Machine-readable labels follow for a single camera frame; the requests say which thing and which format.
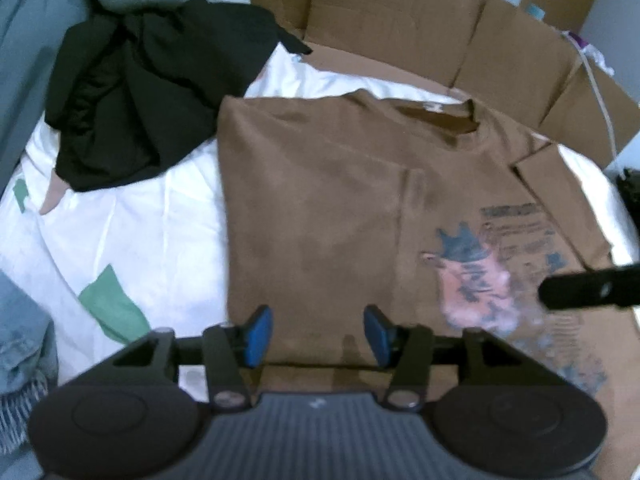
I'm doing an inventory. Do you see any purple white detergent bag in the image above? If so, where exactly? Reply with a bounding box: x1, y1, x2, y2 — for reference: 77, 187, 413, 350
563, 30, 615, 77

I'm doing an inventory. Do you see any white cable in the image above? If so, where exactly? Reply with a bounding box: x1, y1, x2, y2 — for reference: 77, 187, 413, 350
562, 31, 622, 174

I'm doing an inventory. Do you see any light blue bottle cap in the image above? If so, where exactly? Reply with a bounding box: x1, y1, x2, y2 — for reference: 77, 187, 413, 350
525, 3, 546, 21

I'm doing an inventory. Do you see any brown printed t-shirt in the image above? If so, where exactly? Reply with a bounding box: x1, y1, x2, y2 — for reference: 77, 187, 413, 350
217, 88, 640, 480

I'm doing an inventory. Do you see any light blue denim garment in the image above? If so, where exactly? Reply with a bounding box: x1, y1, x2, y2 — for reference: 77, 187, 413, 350
1, 275, 58, 479

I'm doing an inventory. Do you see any black garment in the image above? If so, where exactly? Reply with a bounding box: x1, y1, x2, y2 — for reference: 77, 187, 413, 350
44, 0, 311, 192

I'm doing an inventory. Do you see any grey blue pillow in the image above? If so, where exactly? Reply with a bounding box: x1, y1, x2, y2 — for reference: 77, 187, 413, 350
1, 0, 91, 188

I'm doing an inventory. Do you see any black storage bag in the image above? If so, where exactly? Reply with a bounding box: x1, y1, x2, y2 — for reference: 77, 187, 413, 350
615, 168, 640, 230

